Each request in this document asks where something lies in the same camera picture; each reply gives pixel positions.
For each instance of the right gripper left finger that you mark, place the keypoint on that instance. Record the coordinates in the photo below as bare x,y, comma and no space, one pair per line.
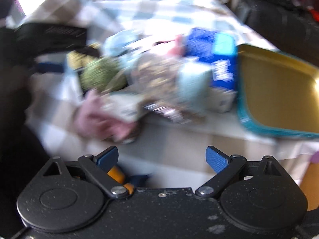
96,170

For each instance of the light blue printed pouch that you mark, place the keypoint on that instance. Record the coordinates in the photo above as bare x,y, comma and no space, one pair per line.
192,88

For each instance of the blue Tempo tissue pack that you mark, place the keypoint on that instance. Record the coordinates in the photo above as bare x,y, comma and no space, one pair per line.
218,50

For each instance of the plaid checkered cloth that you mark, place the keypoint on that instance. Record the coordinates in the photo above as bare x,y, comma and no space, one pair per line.
172,154

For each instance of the light blue face mask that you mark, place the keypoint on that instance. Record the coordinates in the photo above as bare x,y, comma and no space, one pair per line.
121,46

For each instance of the black leather sofa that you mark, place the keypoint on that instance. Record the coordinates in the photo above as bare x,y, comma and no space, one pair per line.
289,27

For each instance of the gold metal tin tray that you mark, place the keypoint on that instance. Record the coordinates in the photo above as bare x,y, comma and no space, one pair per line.
277,93

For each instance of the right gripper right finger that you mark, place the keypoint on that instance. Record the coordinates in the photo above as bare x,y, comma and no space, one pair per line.
227,169

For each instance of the green scrubber ball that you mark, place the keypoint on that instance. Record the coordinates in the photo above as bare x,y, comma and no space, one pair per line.
97,74

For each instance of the pink small cloth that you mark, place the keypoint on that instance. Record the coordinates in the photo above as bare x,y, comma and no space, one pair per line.
92,122

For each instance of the mesh potpourri sachet bag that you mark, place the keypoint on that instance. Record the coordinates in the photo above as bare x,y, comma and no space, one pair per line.
156,77

